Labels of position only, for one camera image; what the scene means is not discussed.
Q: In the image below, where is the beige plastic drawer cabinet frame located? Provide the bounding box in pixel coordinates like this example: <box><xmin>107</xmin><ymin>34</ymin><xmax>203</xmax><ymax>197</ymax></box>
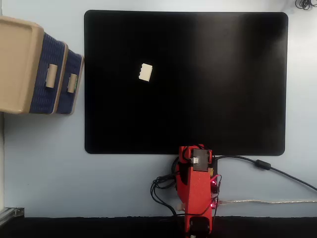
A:
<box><xmin>0</xmin><ymin>15</ymin><xmax>85</xmax><ymax>116</ymax></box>

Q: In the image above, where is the white toy building block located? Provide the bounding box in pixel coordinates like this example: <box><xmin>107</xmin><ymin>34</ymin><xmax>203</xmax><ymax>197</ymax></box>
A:
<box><xmin>138</xmin><ymin>63</ymin><xmax>154</xmax><ymax>83</ymax></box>

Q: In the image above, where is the blue woven-pattern drawer plain handle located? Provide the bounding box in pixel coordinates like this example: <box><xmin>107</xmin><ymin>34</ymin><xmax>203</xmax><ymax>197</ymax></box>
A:
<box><xmin>29</xmin><ymin>32</ymin><xmax>66</xmax><ymax>115</ymax></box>

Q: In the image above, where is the black rectangular table mat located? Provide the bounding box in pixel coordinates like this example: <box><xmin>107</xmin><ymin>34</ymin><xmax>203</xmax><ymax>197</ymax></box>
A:
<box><xmin>84</xmin><ymin>9</ymin><xmax>289</xmax><ymax>157</ymax></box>

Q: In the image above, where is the blue woven-pattern drawer banded handle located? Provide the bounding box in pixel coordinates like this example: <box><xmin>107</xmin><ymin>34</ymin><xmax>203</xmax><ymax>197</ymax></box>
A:
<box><xmin>56</xmin><ymin>49</ymin><xmax>84</xmax><ymax>115</ymax></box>

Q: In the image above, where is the coiled black cable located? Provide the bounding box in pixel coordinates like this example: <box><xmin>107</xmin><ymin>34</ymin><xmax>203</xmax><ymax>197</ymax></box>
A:
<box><xmin>295</xmin><ymin>0</ymin><xmax>317</xmax><ymax>10</ymax></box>

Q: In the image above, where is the thin red wire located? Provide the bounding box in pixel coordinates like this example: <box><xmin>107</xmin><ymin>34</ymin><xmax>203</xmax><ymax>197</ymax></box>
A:
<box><xmin>210</xmin><ymin>174</ymin><xmax>222</xmax><ymax>189</ymax></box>

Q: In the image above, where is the aluminium frame post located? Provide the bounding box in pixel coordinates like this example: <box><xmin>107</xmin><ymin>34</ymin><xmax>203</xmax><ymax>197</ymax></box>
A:
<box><xmin>0</xmin><ymin>207</ymin><xmax>25</xmax><ymax>224</ymax></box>

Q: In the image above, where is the silver braided USB cable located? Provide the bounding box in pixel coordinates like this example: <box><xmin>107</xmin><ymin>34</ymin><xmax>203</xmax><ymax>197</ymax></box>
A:
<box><xmin>217</xmin><ymin>199</ymin><xmax>317</xmax><ymax>205</ymax></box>

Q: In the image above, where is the black servo wire bundle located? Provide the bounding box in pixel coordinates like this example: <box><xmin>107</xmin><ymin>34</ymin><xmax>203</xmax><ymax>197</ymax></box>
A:
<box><xmin>150</xmin><ymin>158</ymin><xmax>180</xmax><ymax>218</ymax></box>

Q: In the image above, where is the controller circuit board with LEDs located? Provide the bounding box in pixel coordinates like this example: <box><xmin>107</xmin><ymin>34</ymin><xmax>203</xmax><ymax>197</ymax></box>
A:
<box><xmin>209</xmin><ymin>178</ymin><xmax>221</xmax><ymax>209</ymax></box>

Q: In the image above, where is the black power cable with ferrite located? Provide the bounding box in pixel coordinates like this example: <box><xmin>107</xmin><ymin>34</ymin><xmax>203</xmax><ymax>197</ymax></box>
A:
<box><xmin>212</xmin><ymin>155</ymin><xmax>317</xmax><ymax>191</ymax></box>

